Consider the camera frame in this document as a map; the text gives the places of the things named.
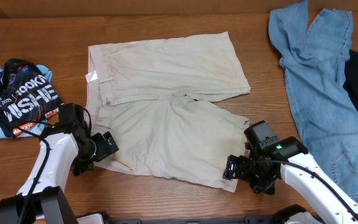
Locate blue denim jeans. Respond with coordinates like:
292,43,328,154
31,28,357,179
268,1,358,202

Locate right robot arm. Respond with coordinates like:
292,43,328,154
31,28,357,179
223,121,358,223

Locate black printed jersey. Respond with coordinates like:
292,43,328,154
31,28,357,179
0,58,63,138

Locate beige shorts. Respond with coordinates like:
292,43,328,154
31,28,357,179
86,32,251,192

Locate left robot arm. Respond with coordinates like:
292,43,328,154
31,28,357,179
0,103,119,224

